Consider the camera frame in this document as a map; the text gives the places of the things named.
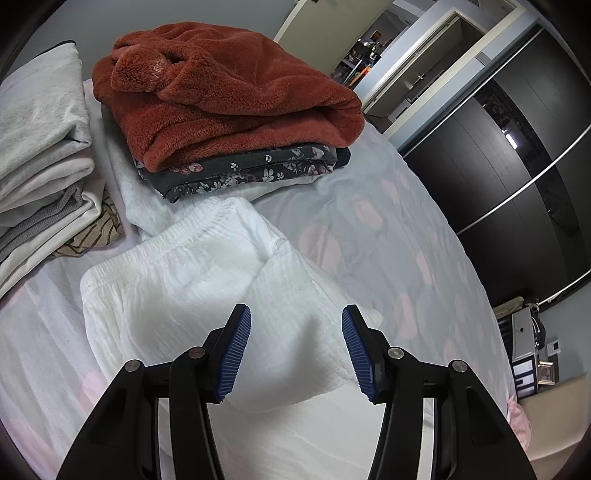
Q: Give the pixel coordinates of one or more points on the beige padded headboard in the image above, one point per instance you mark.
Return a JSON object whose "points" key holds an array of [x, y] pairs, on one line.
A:
{"points": [[554, 415]]}

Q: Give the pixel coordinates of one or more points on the dark floral garment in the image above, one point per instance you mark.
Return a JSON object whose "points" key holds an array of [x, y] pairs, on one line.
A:
{"points": [[221, 177]]}

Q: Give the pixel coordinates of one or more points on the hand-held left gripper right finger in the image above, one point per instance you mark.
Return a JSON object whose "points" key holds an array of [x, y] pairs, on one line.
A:
{"points": [[358, 355]]}

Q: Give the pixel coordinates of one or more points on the white black nightstand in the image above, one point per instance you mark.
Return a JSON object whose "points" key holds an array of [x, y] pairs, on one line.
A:
{"points": [[524, 376]]}

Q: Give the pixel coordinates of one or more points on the white wall thermostat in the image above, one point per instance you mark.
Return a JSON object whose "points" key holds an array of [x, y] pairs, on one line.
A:
{"points": [[554, 346]]}

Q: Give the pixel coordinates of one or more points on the silver photo frame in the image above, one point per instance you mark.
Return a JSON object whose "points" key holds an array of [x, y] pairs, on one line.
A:
{"points": [[547, 373]]}

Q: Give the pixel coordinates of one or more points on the white muslin pants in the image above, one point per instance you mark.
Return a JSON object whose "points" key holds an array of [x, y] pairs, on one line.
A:
{"points": [[184, 286]]}

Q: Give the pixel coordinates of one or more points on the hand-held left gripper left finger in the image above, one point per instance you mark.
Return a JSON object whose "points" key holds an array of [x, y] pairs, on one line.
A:
{"points": [[235, 355]]}

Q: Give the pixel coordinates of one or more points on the black folded garment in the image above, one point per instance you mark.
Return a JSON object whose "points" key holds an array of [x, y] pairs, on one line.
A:
{"points": [[342, 158]]}

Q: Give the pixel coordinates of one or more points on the rust fleece garment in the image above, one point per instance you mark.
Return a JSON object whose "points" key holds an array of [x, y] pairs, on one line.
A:
{"points": [[231, 101]]}

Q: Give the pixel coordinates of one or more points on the black sliding wardrobe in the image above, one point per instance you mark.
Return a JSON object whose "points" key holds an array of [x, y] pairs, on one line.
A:
{"points": [[508, 161]]}

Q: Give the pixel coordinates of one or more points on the pale grey fleece garment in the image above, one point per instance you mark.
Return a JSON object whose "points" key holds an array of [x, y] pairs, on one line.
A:
{"points": [[37, 106]]}

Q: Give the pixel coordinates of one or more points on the white folded garment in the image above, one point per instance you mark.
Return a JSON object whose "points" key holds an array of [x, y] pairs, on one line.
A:
{"points": [[46, 258]]}

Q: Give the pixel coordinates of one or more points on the pink printed pillow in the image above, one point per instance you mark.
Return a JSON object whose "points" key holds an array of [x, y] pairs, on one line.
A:
{"points": [[516, 415]]}

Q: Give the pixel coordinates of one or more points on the white framed door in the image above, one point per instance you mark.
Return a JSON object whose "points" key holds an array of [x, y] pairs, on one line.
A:
{"points": [[461, 60]]}

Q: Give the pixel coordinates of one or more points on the silver laptop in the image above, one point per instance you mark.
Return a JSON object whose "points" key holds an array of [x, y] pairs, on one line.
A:
{"points": [[524, 332]]}

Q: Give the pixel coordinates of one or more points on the grey ribbed knit garment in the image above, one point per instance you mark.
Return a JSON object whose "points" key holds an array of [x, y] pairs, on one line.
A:
{"points": [[41, 221]]}

